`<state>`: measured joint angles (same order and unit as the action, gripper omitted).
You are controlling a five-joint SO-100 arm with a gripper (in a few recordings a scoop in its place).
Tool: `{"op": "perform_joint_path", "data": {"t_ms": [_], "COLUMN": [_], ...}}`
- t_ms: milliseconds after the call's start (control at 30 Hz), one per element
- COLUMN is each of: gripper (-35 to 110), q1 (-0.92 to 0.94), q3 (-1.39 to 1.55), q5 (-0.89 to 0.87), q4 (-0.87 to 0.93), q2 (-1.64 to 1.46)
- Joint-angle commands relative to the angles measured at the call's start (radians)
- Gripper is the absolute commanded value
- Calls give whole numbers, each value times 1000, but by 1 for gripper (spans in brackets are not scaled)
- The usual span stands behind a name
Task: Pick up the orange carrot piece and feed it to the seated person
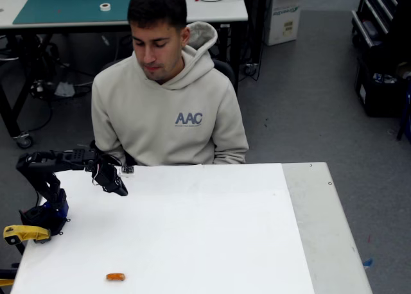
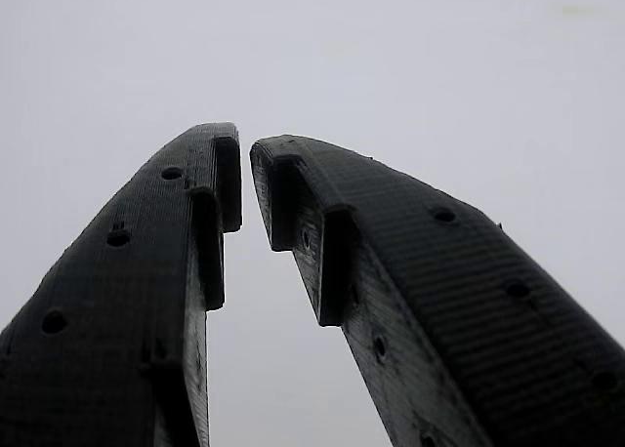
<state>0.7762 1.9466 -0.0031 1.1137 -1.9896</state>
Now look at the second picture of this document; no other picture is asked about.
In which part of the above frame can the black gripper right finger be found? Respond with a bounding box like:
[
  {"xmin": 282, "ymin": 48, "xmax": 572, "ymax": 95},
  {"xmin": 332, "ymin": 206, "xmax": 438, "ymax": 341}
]
[{"xmin": 248, "ymin": 134, "xmax": 625, "ymax": 447}]

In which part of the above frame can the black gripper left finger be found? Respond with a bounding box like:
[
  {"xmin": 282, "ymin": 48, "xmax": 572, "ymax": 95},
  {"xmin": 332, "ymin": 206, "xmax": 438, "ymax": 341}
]
[{"xmin": 0, "ymin": 121, "xmax": 244, "ymax": 447}]

